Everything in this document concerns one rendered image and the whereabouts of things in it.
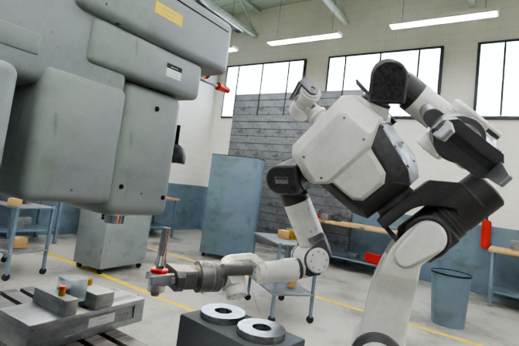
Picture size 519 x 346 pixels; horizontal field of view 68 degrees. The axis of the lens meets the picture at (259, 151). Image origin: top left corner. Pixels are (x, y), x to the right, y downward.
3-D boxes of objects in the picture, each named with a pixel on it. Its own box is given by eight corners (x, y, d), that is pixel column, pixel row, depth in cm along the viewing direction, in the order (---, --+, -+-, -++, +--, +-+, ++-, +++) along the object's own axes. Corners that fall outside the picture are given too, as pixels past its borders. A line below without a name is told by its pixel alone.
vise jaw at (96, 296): (81, 292, 116) (83, 279, 116) (113, 305, 108) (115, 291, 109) (62, 296, 111) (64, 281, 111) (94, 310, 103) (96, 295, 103)
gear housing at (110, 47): (142, 103, 119) (147, 72, 120) (199, 101, 106) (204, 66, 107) (29, 69, 92) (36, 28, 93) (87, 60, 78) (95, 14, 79)
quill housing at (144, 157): (120, 206, 113) (137, 100, 116) (169, 217, 101) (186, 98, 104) (56, 205, 97) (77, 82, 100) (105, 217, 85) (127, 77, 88)
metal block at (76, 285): (72, 295, 109) (76, 273, 109) (85, 300, 106) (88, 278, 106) (54, 298, 104) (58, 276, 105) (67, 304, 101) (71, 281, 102)
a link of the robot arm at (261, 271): (218, 262, 121) (259, 258, 126) (222, 291, 116) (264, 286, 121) (222, 254, 116) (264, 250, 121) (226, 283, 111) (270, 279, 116)
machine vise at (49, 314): (110, 307, 126) (116, 273, 127) (142, 320, 118) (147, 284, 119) (-8, 336, 96) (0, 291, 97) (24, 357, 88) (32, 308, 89)
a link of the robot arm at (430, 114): (449, 173, 76) (441, 159, 86) (493, 132, 72) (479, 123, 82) (403, 137, 77) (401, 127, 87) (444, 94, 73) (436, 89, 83)
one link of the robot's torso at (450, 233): (456, 235, 109) (427, 201, 112) (467, 239, 96) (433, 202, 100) (419, 262, 111) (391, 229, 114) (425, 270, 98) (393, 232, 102)
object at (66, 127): (54, 191, 99) (71, 93, 101) (112, 204, 85) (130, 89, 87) (-33, 187, 83) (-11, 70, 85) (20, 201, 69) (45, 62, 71)
